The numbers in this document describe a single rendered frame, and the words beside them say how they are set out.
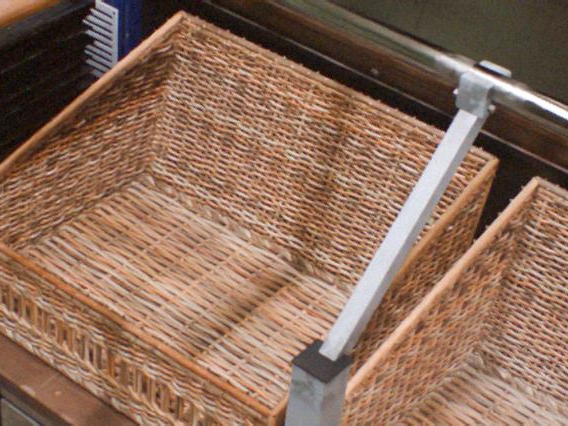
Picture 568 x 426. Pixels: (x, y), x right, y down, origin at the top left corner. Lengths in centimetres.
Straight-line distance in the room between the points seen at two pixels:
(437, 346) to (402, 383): 7
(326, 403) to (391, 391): 38
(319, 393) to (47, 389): 57
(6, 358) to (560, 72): 80
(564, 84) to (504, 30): 10
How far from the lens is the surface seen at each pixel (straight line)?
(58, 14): 190
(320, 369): 120
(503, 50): 166
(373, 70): 179
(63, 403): 167
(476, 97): 122
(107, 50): 210
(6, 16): 121
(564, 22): 163
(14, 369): 172
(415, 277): 163
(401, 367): 157
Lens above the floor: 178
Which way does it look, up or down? 37 degrees down
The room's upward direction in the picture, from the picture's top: 7 degrees clockwise
